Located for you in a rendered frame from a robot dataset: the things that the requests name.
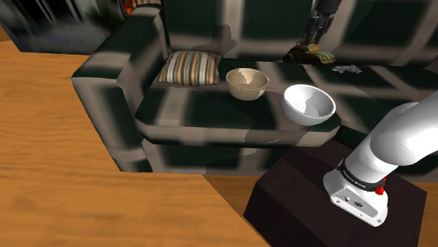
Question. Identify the dark robot stand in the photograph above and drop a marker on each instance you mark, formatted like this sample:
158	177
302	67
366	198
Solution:
291	205

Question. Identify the small grey flat object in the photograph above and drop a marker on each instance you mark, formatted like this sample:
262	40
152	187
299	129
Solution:
346	69

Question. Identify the green and beige plaid sofa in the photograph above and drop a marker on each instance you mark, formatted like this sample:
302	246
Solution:
205	113

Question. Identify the white bowl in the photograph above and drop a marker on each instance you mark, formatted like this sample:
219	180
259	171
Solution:
303	114

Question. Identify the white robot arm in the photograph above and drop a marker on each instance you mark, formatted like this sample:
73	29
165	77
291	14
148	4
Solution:
393	140

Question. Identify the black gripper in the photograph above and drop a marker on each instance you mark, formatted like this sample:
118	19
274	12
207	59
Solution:
326	7

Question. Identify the rusty green toy car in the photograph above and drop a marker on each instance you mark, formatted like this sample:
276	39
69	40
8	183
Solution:
309	54

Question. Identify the striped cushion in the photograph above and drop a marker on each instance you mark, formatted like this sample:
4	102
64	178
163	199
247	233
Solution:
190	68

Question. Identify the beige bowl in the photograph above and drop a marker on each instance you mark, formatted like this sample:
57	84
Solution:
244	89

